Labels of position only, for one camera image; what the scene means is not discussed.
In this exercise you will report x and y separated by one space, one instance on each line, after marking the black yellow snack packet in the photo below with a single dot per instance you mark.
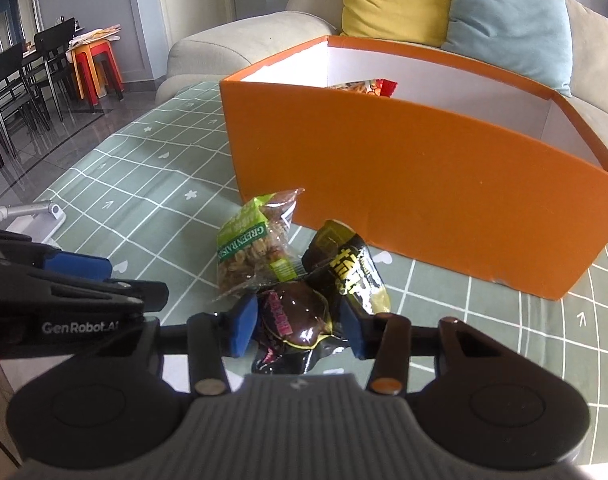
339 265

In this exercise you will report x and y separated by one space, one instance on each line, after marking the light blue cushion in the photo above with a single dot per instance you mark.
531 38

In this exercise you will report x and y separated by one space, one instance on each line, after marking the green raisins bag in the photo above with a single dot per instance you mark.
253 248

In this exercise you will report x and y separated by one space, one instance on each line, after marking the orange printed peanut bag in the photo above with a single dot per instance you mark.
374 87

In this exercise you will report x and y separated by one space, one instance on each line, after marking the beige cushion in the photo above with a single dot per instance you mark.
578 42

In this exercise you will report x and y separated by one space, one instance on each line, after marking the yellow cushion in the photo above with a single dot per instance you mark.
396 0

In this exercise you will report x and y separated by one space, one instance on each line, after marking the dark brown shiny snack packet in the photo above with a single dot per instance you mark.
294 330

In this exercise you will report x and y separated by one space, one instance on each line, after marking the white phone stand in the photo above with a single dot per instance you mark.
40 221

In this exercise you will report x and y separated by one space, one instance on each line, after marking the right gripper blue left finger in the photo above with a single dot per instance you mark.
239 325

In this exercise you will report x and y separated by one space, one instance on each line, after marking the black dining chair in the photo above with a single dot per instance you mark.
28 80

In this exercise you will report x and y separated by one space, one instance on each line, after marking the orange cardboard box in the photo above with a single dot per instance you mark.
466 166

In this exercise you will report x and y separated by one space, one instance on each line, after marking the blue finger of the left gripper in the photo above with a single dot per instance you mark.
78 266

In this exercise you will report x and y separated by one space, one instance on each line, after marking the red orange stacked stools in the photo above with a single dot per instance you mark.
95 68

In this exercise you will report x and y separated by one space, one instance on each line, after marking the beige sofa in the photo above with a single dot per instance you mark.
223 50

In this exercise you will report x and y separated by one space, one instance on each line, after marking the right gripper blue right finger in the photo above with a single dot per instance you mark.
355 325

